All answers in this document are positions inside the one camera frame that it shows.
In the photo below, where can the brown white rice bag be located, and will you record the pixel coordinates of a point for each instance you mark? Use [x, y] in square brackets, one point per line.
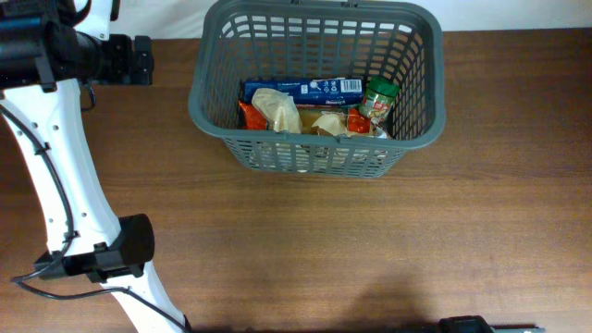
[345, 146]

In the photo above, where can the green lid jar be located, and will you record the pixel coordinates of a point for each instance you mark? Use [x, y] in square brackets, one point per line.
[379, 98]

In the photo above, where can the orange pasta packet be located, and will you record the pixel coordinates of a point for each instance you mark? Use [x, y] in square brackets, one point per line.
[316, 120]

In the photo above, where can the blue foil box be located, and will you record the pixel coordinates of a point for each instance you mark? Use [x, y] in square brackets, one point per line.
[336, 91]

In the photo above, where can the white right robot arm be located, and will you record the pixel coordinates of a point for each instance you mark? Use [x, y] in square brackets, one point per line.
[464, 324]

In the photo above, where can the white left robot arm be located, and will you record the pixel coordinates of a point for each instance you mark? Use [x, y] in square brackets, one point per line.
[51, 52]

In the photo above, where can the grey plastic basket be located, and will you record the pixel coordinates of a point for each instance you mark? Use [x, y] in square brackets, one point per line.
[274, 40]

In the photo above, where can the cream paper bag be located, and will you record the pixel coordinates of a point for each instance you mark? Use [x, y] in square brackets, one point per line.
[281, 115]

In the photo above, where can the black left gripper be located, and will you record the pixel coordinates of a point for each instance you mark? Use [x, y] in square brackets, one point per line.
[126, 71]

